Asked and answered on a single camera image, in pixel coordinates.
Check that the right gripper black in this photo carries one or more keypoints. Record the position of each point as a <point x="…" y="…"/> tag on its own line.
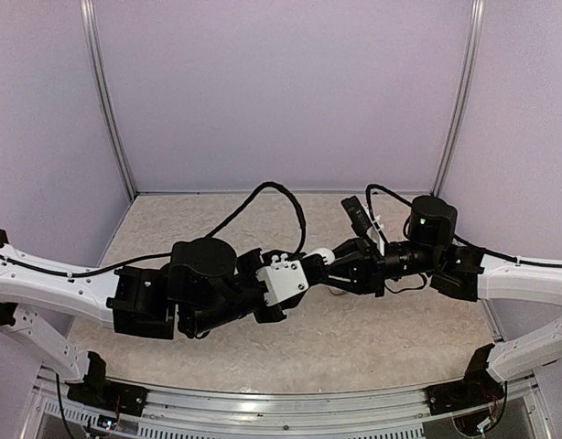
<point x="363" y="264"/>

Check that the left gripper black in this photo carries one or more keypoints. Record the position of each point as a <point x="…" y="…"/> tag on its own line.
<point x="255" y="257"/>

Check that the white earbud charging case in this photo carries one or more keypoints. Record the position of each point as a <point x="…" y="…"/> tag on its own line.
<point x="327" y="255"/>

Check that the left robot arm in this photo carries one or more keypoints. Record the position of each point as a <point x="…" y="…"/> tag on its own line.
<point x="203" y="285"/>

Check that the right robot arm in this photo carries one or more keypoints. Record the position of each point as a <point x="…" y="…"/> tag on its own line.
<point x="458" y="270"/>

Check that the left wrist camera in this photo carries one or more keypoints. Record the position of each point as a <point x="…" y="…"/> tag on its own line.
<point x="285" y="279"/>

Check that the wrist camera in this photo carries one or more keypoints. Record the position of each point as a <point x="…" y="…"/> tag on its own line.
<point x="361" y="223"/>
<point x="285" y="279"/>

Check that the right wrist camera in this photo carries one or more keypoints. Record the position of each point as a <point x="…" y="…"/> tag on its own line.
<point x="361" y="223"/>

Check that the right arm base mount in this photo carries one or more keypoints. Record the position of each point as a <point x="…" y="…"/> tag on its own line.
<point x="475" y="388"/>

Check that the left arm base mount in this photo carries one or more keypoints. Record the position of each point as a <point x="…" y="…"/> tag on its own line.
<point x="97" y="391"/>

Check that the curved aluminium front rail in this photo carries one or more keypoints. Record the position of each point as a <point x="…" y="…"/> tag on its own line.
<point x="170" y="412"/>

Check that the right aluminium corner post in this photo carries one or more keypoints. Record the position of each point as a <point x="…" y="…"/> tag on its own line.
<point x="462" y="96"/>

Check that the aluminium corner post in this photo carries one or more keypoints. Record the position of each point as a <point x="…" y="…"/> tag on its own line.
<point x="94" y="46"/>
<point x="462" y="96"/>

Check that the left aluminium corner post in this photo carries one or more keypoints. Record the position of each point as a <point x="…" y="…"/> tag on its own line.
<point x="94" y="46"/>

